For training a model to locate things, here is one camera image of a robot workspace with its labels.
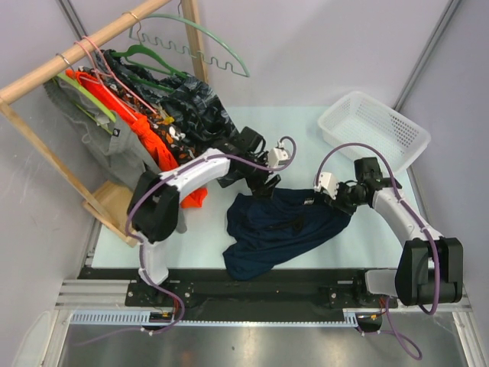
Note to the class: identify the bright orange shorts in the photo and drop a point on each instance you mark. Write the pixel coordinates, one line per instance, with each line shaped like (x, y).
(145, 134)

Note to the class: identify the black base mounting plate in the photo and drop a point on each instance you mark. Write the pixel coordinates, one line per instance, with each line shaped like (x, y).
(283, 296)

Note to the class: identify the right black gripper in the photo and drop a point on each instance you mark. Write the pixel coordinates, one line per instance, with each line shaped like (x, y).
(349, 210)

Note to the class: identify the mint green wavy hanger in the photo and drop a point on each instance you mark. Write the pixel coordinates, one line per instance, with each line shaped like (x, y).
(237, 66)

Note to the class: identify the white plastic basket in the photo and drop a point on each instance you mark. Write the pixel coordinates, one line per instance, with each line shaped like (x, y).
(359, 118)

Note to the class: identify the navy blue shorts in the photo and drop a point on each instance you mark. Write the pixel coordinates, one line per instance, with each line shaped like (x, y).
(269, 232)

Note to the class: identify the grey shorts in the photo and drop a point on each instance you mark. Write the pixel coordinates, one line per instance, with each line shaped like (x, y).
(114, 145)

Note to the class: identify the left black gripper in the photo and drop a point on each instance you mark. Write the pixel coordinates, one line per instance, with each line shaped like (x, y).
(261, 189)

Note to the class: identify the wooden clothes rack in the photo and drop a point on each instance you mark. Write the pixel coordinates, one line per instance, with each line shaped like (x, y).
(100, 202)

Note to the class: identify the dark green hanger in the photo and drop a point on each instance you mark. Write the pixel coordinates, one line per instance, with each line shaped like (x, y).
(145, 69)

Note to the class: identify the orange patterned shorts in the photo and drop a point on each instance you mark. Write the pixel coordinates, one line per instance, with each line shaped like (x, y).
(172, 141)

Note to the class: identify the dark camouflage shorts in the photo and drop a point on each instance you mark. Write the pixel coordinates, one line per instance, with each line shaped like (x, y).
(200, 119)

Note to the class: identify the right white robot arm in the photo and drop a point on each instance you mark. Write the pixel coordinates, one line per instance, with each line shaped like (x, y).
(430, 269)

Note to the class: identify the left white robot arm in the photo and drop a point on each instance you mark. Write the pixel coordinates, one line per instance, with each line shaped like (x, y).
(154, 212)

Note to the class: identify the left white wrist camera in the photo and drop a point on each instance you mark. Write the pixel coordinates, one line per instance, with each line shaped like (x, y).
(278, 157)

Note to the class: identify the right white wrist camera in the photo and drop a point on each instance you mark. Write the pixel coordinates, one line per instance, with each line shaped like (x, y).
(327, 183)

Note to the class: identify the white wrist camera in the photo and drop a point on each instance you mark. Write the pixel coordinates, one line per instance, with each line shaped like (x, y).
(327, 183)
(278, 157)

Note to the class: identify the lime green hanger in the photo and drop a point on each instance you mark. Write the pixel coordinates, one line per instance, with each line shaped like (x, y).
(88, 96)

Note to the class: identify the white slotted cable duct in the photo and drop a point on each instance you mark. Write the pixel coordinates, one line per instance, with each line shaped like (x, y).
(111, 316)

